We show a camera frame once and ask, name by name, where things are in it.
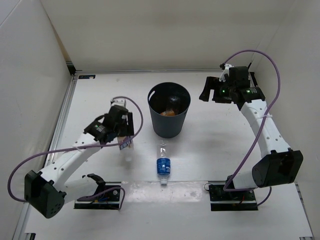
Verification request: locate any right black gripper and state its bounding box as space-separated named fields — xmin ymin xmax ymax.
xmin=199 ymin=77 xmax=236 ymax=104

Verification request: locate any clear bottle white orange label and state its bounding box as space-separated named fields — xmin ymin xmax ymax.
xmin=117 ymin=136 xmax=134 ymax=162

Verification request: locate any clear unlabelled plastic bottle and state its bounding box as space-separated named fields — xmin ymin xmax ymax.
xmin=166 ymin=95 xmax=181 ymax=115

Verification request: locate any orange juice bottle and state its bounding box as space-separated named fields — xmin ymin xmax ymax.
xmin=160 ymin=109 xmax=177 ymax=117

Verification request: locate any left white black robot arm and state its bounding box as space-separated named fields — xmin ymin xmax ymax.
xmin=24 ymin=105 xmax=134 ymax=219

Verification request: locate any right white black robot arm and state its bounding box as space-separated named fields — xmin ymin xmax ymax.
xmin=199 ymin=64 xmax=304 ymax=200

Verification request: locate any dark grey plastic bin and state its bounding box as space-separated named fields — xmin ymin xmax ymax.
xmin=147 ymin=82 xmax=191 ymax=139

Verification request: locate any clear bottle blue label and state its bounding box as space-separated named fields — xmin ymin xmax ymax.
xmin=156 ymin=140 xmax=171 ymax=187

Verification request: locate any left blue corner sticker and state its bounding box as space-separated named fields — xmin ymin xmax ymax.
xmin=78 ymin=74 xmax=96 ymax=80

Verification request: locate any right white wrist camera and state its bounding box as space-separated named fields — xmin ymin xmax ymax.
xmin=219 ymin=63 xmax=234 ymax=82

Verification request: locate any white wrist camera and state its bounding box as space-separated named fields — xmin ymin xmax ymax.
xmin=219 ymin=63 xmax=234 ymax=82
xmin=110 ymin=97 xmax=127 ymax=108

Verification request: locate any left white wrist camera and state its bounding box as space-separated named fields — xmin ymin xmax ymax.
xmin=110 ymin=97 xmax=127 ymax=108

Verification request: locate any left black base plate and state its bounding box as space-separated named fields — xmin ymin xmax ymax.
xmin=73 ymin=182 xmax=126 ymax=210

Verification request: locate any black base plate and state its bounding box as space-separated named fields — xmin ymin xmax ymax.
xmin=203 ymin=182 xmax=258 ymax=212
xmin=73 ymin=182 xmax=126 ymax=210

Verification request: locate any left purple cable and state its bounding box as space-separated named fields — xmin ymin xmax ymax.
xmin=7 ymin=96 xmax=145 ymax=211

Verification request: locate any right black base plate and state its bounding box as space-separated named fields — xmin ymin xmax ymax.
xmin=203 ymin=182 xmax=258 ymax=212

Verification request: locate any left aluminium frame rail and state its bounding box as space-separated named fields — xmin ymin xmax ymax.
xmin=12 ymin=60 xmax=77 ymax=240

